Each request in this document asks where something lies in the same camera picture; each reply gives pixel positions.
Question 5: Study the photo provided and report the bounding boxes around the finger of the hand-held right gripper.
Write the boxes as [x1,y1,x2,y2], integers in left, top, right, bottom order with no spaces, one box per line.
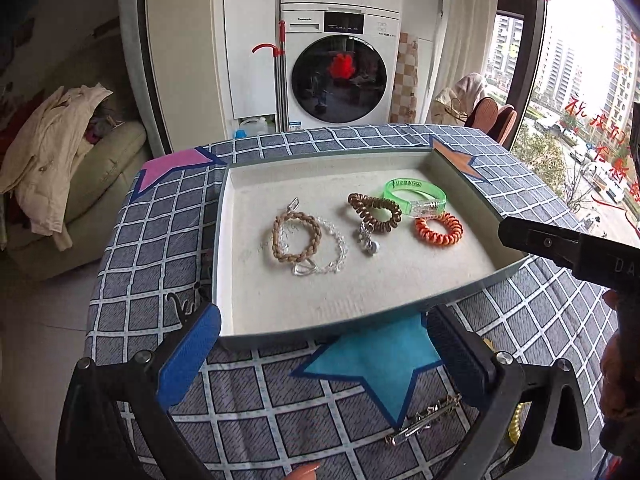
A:
[498,215,586,267]
[629,102,640,161]

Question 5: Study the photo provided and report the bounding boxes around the brown spiral hair tie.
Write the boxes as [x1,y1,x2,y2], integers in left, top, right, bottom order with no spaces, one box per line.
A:
[347,192,402,235]

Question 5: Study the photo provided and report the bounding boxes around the silver studded hair clip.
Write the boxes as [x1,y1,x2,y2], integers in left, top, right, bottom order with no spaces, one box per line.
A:
[384,394,463,446]

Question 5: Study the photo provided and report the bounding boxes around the dark window frame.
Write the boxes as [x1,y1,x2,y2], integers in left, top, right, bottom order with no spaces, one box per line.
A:
[495,0,548,151]

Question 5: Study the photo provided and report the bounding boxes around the yellow spiral hair tie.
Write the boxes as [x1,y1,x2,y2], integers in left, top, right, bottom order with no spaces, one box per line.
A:
[507,402,526,445]

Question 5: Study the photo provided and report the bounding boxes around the cream jacket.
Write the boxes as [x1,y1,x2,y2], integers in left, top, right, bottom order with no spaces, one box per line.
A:
[0,85,113,251]

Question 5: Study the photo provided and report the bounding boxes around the grey tray with white lining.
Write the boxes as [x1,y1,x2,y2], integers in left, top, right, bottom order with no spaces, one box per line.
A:
[214,147,531,353]

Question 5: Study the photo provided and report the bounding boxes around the white washing machine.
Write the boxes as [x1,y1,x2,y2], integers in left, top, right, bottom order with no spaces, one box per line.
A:
[280,2,401,133]

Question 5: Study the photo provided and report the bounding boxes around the beige cloth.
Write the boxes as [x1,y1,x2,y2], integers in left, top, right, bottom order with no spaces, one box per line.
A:
[432,72,486,126]

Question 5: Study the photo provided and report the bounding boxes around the checkered star print tablecloth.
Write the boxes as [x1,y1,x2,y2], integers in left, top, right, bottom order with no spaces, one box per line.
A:
[86,124,621,480]

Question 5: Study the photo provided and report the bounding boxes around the white jug with blue cap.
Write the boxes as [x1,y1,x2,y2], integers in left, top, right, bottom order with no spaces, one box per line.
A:
[234,116,276,139]

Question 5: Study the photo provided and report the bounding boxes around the green translucent bangle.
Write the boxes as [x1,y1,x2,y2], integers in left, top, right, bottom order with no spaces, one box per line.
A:
[384,177,447,219]

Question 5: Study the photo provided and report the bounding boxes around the person's right hand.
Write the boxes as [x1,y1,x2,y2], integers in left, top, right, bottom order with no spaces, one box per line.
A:
[601,287,625,328]

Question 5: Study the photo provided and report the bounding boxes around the white cabinet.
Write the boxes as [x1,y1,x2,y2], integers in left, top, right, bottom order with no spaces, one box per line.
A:
[120,0,501,161]

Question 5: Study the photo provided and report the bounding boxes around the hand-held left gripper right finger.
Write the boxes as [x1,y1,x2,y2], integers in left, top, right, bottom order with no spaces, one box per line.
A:
[427,304,598,480]

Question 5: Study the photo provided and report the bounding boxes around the silver chain with round pendant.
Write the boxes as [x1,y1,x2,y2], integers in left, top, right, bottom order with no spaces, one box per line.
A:
[356,222,382,257]

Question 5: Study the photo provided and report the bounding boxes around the red mop handle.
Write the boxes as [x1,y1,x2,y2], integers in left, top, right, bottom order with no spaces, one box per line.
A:
[251,20,288,133]

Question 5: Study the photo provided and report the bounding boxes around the clear crystal bead bracelet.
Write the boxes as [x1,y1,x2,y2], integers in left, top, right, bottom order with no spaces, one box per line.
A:
[277,197,348,277]

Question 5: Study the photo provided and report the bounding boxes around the person's right forearm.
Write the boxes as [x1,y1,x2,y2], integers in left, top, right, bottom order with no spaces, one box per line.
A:
[597,310,640,461]

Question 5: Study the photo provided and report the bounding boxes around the orange spiral hair tie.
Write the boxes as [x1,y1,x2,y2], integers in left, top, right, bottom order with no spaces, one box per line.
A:
[414,212,464,247]

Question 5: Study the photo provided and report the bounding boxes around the checkered cloth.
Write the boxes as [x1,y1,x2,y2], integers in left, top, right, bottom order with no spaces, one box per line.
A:
[390,32,418,125]

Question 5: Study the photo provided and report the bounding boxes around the brown braided bracelet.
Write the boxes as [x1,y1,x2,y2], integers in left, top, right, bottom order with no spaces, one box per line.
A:
[271,210,323,267]

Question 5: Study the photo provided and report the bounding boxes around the pale green armchair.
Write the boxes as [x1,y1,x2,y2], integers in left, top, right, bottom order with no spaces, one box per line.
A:
[0,77,151,281]

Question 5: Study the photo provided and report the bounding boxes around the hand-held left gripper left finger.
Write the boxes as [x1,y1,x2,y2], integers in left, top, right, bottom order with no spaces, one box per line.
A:
[56,302,223,480]

